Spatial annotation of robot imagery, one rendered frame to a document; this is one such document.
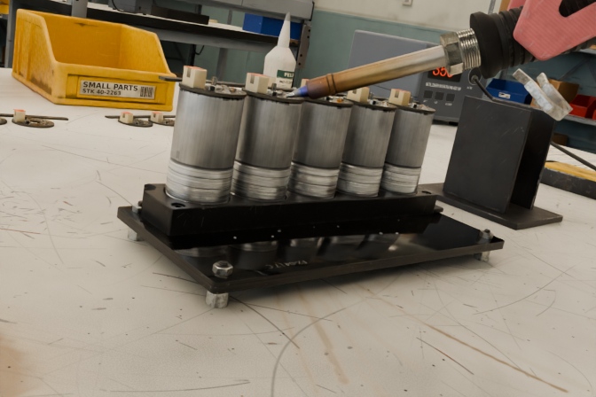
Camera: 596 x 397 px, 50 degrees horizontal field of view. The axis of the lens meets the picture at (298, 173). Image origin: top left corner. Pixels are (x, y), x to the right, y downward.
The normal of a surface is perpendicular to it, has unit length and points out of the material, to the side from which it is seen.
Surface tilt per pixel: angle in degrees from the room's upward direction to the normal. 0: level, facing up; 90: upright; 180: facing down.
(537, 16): 98
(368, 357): 0
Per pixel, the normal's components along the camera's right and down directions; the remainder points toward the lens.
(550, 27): -0.19, 0.33
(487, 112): -0.72, 0.03
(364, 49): -0.86, -0.04
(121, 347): 0.18, -0.96
